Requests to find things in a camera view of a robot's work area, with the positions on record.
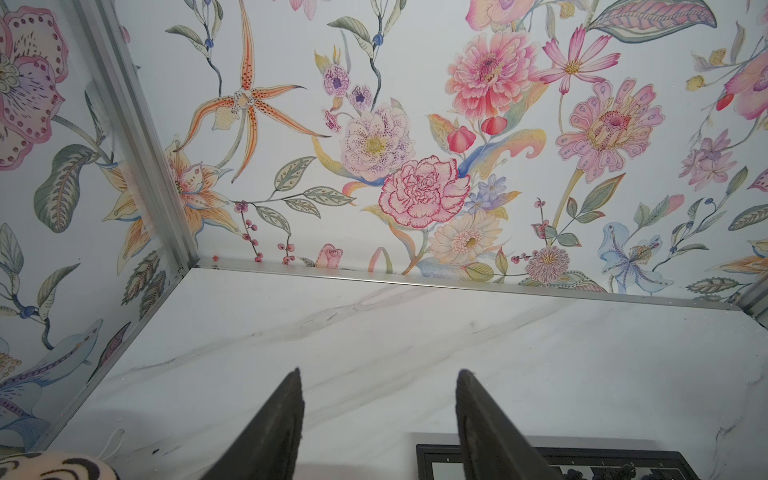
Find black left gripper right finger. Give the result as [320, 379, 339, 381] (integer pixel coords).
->
[456, 369, 558, 480]

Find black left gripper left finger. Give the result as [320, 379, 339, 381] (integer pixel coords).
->
[202, 369, 305, 480]

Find black white chessboard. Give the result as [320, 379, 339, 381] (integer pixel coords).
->
[415, 444, 698, 480]

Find aluminium frame corner post right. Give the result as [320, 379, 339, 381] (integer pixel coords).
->
[736, 274, 768, 328]

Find aluminium frame corner post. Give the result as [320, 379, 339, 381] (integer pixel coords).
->
[736, 274, 768, 328]
[63, 1, 199, 276]

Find aluminium frame corner post left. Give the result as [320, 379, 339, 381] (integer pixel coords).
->
[63, 1, 199, 276]

